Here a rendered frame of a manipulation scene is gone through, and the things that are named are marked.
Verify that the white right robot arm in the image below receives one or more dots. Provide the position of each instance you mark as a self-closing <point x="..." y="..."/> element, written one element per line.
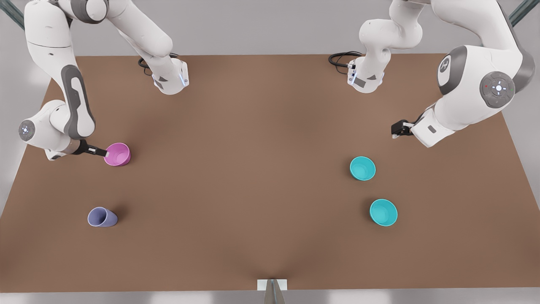
<point x="71" y="101"/>

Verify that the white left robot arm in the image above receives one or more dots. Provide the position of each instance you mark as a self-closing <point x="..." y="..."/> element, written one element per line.
<point x="472" y="80"/>

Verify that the pink bowl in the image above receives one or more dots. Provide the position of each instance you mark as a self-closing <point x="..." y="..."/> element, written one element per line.
<point x="117" y="154"/>

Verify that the lavender blue bowl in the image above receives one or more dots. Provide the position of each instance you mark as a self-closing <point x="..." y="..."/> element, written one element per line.
<point x="101" y="217"/>

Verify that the wide teal bowl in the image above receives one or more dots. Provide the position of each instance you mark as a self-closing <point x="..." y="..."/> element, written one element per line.
<point x="383" y="212"/>

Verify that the small teal cup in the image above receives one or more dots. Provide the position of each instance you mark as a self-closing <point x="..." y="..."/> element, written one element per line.
<point x="362" y="168"/>

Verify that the silver frame post with foot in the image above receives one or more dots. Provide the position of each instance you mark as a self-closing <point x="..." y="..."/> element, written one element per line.
<point x="273" y="291"/>

